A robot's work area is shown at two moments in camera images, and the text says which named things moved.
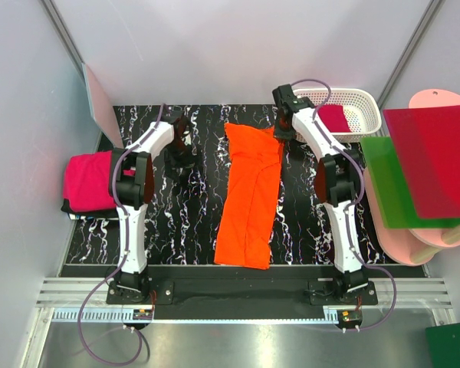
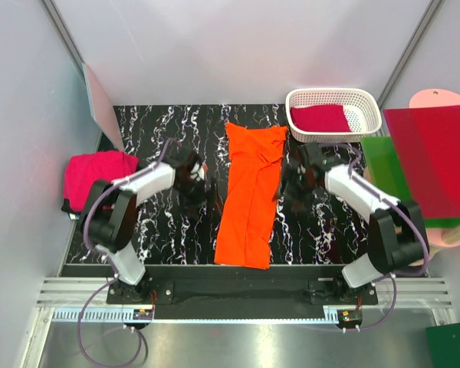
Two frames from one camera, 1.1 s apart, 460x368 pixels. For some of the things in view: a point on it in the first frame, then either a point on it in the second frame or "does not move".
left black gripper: (172, 165) to (204, 198)
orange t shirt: (250, 208) does not move
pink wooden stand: (419, 245) does not move
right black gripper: (282, 135) to (300, 201)
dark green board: (451, 345) does not move
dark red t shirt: (333, 118) does not move
